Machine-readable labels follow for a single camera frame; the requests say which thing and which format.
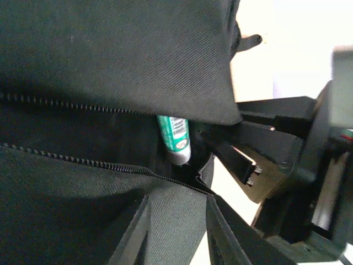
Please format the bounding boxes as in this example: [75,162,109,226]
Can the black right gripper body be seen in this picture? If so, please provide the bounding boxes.
[252,83,352,259]

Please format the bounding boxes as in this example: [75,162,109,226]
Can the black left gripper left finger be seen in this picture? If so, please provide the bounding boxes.
[107,195,151,264]

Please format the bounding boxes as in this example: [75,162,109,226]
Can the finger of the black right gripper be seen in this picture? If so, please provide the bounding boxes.
[198,122,303,203]
[238,96,317,138]

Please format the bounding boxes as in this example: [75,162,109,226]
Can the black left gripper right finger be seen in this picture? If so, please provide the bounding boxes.
[206,195,295,265]

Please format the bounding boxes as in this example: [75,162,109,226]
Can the green white glue stick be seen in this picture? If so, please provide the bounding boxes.
[157,115,191,166]

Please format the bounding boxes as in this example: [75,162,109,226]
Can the black student backpack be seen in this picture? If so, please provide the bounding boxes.
[0,0,263,265]

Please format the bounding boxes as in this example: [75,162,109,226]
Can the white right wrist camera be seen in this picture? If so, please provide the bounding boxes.
[329,45,352,129]

